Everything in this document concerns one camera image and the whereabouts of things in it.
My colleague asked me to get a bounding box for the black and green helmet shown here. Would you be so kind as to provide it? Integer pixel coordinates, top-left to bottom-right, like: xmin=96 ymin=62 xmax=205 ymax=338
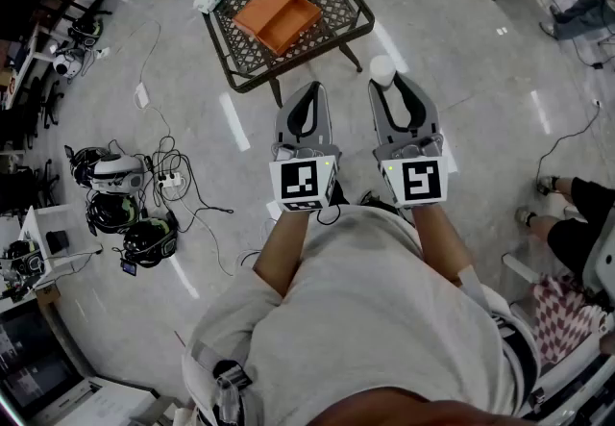
xmin=71 ymin=16 xmax=105 ymax=48
xmin=121 ymin=216 xmax=180 ymax=269
xmin=86 ymin=192 xmax=141 ymax=236

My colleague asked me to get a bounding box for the white power strip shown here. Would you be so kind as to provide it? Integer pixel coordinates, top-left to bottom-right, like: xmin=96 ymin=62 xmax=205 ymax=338
xmin=158 ymin=171 xmax=186 ymax=190

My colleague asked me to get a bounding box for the black chest strap buckle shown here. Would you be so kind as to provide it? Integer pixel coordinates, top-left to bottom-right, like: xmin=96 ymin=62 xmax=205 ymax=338
xmin=210 ymin=358 xmax=254 ymax=397

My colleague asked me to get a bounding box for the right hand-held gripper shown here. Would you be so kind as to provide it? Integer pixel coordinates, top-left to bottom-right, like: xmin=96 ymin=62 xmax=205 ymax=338
xmin=367 ymin=73 xmax=451 ymax=210

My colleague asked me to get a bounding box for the person's right forearm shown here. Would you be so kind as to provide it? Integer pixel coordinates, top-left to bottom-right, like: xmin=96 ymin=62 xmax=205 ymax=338
xmin=411 ymin=204 xmax=475 ymax=288

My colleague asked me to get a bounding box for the black floor cable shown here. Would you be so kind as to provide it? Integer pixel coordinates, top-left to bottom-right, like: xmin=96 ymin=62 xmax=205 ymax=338
xmin=534 ymin=99 xmax=603 ymax=185

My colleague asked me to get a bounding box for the white helmet headset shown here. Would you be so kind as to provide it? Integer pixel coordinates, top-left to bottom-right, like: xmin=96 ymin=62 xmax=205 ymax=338
xmin=90 ymin=153 xmax=148 ymax=195

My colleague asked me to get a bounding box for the person's left forearm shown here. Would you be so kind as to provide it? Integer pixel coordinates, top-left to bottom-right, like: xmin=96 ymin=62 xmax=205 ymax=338
xmin=252 ymin=210 xmax=311 ymax=298

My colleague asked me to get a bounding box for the small white desk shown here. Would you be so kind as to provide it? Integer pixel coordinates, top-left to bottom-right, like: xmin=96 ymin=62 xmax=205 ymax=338
xmin=17 ymin=202 xmax=105 ymax=291

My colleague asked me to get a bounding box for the person's torso in grey shirt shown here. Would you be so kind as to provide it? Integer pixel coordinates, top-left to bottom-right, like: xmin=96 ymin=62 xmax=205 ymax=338
xmin=181 ymin=205 xmax=542 ymax=426

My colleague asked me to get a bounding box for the white floor cable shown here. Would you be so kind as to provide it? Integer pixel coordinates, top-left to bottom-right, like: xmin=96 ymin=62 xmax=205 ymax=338
xmin=137 ymin=18 xmax=163 ymax=85

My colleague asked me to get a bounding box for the orange tray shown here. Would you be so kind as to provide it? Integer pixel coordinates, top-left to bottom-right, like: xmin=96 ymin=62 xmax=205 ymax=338
xmin=233 ymin=0 xmax=322 ymax=57

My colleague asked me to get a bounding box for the white round device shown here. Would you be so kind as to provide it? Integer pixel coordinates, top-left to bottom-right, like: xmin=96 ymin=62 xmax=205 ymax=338
xmin=52 ymin=48 xmax=86 ymax=78

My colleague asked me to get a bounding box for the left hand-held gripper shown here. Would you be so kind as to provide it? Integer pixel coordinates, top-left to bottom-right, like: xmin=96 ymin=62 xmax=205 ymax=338
xmin=268 ymin=80 xmax=348 ymax=213

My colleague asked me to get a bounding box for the white chair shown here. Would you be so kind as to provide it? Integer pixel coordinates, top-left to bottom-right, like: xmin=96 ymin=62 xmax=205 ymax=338
xmin=502 ymin=221 xmax=615 ymax=426

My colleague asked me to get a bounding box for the checkered cloth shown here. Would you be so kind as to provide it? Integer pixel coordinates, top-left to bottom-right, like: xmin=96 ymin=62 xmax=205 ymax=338
xmin=529 ymin=276 xmax=609 ymax=365

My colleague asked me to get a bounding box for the open laptop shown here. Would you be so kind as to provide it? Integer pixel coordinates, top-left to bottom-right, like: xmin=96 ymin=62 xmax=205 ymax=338
xmin=0 ymin=313 xmax=93 ymax=421

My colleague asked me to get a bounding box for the black headset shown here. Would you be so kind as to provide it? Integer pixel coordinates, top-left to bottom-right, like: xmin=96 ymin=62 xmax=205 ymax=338
xmin=69 ymin=144 xmax=111 ymax=188

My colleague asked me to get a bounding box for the black metal lattice table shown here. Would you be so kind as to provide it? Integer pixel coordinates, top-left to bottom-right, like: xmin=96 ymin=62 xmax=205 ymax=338
xmin=201 ymin=0 xmax=377 ymax=108

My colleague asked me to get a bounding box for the black office chair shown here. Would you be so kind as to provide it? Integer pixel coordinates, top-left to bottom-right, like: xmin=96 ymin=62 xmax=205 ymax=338
xmin=28 ymin=76 xmax=65 ymax=130

